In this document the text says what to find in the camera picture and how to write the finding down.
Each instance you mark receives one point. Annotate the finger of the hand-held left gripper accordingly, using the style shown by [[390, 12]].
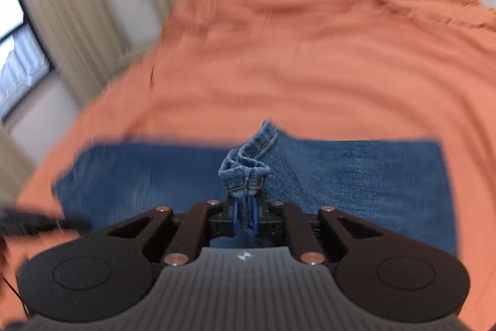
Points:
[[46, 223]]

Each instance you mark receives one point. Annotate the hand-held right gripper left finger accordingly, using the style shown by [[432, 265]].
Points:
[[234, 217]]

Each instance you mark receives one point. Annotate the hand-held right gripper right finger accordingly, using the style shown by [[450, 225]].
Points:
[[255, 218]]

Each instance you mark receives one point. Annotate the blue denim pants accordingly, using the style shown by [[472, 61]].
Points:
[[348, 179]]

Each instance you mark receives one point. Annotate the orange bed blanket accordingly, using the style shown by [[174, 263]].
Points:
[[294, 55]]

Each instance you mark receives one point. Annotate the window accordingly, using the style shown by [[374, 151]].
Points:
[[17, 51]]

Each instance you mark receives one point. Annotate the beige curtain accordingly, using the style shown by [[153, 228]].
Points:
[[66, 1]]

